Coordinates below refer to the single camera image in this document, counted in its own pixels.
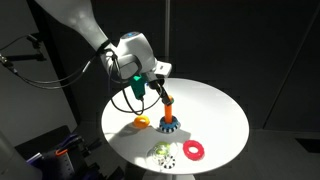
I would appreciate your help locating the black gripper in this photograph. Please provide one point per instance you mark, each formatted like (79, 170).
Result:
(155, 81)

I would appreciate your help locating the orange post with checkered base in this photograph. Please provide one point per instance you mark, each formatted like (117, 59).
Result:
(168, 113)

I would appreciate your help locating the purple black clamp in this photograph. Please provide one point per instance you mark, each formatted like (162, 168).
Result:
(68, 141)

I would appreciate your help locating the black perforated breadboard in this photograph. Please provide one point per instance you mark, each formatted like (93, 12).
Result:
(60, 163)

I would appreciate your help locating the teal wrist camera box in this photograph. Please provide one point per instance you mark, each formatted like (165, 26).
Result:
(137, 87)

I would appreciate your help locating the grey vertical panel post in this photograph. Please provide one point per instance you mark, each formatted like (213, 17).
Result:
(167, 30)

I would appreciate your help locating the white table pedestal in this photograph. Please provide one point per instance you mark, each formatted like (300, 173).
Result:
(166, 176)

